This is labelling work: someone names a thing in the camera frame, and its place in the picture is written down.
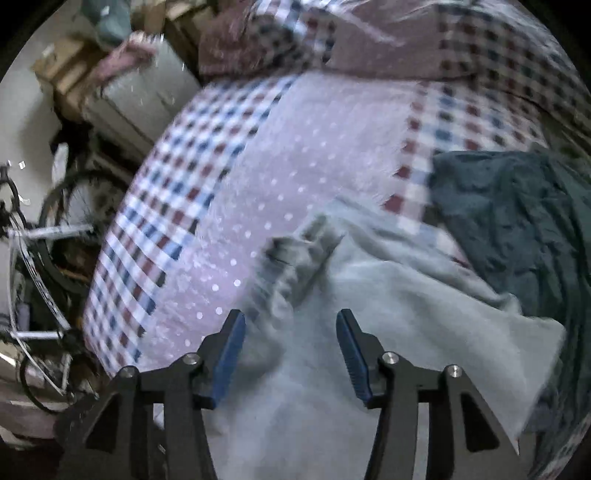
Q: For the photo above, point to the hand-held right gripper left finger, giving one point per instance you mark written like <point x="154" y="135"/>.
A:
<point x="228" y="360"/>

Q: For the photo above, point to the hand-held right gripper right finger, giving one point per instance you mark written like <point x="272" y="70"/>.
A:
<point x="354" y="360"/>

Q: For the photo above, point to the light blue pants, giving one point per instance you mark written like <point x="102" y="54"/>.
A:
<point x="392" y="300"/>

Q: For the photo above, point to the teal shirt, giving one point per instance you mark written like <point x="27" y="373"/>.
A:
<point x="517" y="217"/>

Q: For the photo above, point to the checked dotted bed sheet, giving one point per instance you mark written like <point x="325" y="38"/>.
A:
<point x="286" y="157"/>

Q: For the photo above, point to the white road bicycle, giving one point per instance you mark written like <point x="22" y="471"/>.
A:
<point x="41" y="258"/>

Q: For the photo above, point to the white plastic-wrapped suitcase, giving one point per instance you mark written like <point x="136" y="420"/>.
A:
<point x="138" y="101"/>

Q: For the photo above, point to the pink cloth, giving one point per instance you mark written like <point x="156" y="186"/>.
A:
<point x="124" y="57"/>

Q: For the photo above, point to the checked patchwork quilt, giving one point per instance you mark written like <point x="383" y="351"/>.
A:
<point x="415" y="37"/>

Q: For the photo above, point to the brown cardboard box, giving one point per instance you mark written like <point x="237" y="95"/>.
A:
<point x="64" y="69"/>

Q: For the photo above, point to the open-flap cardboard box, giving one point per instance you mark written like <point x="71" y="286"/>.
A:
<point x="175" y="18"/>

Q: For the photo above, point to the blue grey plush toy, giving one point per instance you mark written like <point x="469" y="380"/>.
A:
<point x="108" y="21"/>

